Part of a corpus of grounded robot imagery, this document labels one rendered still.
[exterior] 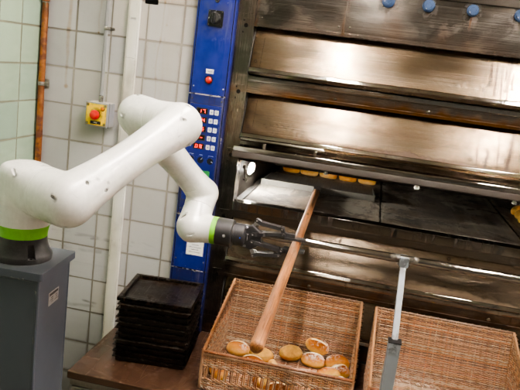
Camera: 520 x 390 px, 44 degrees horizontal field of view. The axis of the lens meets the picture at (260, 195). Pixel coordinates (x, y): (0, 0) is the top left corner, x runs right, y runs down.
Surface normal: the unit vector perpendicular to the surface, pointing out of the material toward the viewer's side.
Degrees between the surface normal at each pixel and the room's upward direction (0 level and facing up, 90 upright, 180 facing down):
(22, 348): 90
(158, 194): 90
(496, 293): 70
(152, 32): 90
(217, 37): 90
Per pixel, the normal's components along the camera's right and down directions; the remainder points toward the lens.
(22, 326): -0.12, 0.19
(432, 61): -0.14, -0.16
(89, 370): 0.13, -0.97
